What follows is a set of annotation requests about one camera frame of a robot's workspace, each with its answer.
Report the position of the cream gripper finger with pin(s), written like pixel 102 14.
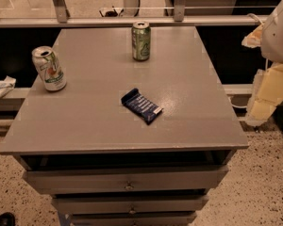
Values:
pixel 267 94
pixel 253 39

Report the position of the green soda can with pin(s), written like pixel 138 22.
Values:
pixel 141 40

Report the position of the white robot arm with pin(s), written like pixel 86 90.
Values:
pixel 272 37

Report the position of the white soda can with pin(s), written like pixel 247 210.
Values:
pixel 47 65

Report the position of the top grey drawer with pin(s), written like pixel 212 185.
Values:
pixel 125 180

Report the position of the grey drawer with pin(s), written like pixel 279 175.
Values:
pixel 125 180
pixel 141 219
pixel 130 204

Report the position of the blue snack bar wrapper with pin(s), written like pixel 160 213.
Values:
pixel 141 106

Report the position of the middle grey drawer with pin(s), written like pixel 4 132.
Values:
pixel 130 204

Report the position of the grey drawer cabinet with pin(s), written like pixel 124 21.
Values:
pixel 85 126

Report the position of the bottom grey drawer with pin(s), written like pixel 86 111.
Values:
pixel 141 219

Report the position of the white crumpled packet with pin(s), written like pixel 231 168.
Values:
pixel 7 85

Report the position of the black shoe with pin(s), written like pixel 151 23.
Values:
pixel 7 219

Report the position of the metal railing frame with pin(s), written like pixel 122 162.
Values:
pixel 80 13

